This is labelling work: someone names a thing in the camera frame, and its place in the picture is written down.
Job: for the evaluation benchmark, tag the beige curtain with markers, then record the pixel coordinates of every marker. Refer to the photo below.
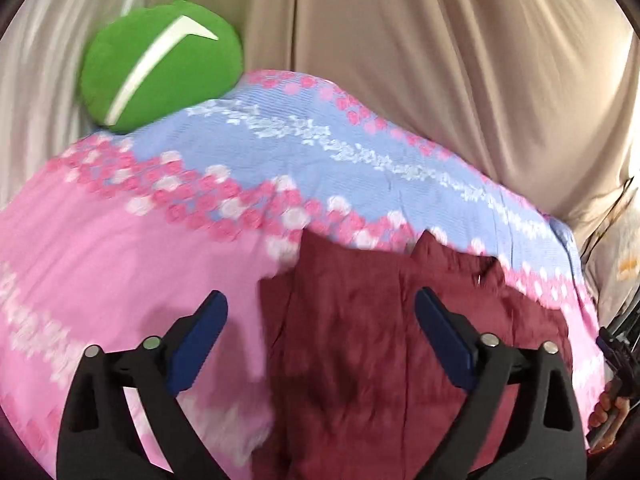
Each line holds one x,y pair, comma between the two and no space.
425,60

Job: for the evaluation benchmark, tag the white curtain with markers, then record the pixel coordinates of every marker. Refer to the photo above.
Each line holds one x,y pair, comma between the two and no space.
50,85

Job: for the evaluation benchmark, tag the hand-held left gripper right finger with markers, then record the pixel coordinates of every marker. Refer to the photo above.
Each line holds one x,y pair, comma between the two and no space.
445,340

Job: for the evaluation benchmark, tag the pink floral bedsheet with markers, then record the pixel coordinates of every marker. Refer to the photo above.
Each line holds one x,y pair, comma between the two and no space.
200,185

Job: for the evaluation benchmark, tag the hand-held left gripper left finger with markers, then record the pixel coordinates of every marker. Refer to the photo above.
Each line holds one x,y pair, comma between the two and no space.
195,345

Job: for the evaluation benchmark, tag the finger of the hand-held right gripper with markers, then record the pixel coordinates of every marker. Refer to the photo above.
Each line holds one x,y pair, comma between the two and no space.
611,345

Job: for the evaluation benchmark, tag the person's right hand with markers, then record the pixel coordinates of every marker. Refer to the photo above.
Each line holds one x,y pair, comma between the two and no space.
607,407

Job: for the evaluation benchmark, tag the pale floral cloth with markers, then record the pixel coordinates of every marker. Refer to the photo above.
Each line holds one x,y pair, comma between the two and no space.
617,260

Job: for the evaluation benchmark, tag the maroon quilted puffer jacket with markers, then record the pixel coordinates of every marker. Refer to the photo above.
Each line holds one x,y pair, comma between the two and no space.
360,360

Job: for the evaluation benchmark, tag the green plush pillow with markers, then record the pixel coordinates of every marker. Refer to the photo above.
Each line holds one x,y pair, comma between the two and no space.
165,55

